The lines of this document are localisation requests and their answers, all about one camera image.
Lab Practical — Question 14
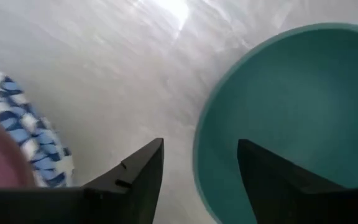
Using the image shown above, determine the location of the teal plastic bowl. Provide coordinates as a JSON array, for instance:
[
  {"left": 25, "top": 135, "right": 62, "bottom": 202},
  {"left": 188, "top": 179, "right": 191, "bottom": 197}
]
[{"left": 192, "top": 22, "right": 358, "bottom": 224}]

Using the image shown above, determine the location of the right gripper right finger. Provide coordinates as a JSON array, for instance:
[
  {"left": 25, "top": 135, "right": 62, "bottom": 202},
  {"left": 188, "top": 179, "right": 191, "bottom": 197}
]
[{"left": 237, "top": 139, "right": 358, "bottom": 224}]

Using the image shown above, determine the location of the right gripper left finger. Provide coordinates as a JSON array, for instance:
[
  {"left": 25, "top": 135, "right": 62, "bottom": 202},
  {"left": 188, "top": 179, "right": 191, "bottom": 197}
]
[{"left": 0, "top": 138, "right": 165, "bottom": 224}]

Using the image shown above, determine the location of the blue patterned paper bowl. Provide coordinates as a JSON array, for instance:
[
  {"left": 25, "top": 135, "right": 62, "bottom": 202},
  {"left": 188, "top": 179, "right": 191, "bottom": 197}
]
[{"left": 0, "top": 60, "right": 75, "bottom": 189}]

